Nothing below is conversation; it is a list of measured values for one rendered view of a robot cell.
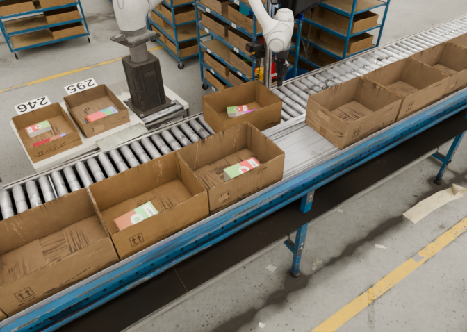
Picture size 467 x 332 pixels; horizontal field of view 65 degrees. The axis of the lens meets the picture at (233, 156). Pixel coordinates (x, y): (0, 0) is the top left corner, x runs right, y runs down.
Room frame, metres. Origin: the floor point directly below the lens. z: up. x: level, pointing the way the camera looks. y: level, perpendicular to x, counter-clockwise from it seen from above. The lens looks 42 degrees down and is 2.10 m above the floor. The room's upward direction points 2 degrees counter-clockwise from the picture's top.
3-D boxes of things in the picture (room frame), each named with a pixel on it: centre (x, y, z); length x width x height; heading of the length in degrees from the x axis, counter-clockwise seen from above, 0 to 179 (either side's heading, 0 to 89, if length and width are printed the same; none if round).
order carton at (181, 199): (1.00, 0.35, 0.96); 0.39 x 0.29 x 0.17; 122
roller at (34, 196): (1.16, 0.96, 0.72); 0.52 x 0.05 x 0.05; 32
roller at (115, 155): (1.40, 0.57, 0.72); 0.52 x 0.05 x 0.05; 32
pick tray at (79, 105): (1.95, 0.87, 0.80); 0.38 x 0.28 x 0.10; 35
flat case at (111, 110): (1.88, 0.80, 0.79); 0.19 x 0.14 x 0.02; 128
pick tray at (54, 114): (1.74, 1.10, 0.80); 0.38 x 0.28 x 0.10; 35
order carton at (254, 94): (1.84, -0.06, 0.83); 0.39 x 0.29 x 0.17; 118
